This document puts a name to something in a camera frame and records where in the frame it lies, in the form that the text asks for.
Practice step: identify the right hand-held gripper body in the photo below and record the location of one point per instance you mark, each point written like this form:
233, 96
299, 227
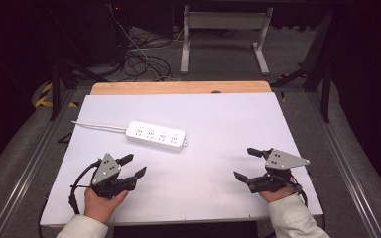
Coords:
282, 160

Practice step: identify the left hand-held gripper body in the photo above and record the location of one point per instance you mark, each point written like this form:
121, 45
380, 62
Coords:
105, 170

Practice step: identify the white power strip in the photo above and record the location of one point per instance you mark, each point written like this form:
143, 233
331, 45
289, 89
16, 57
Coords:
155, 135

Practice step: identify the person's right hand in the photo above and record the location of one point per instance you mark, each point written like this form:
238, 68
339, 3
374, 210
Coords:
274, 195

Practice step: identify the person's left hand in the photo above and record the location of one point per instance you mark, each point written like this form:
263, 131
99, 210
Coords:
101, 206

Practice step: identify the black metal stand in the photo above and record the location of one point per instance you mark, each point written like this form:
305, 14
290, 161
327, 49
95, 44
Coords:
325, 82
56, 86

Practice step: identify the wooden table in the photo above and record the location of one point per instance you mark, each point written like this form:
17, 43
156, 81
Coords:
178, 88

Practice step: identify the yellow black hazard tape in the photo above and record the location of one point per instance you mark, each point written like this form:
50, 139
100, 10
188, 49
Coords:
44, 99

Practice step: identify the aluminium floor rail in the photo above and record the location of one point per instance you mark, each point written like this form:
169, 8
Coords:
29, 165
347, 172

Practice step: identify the white metal desk frame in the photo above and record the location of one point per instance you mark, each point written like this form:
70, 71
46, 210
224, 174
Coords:
225, 20

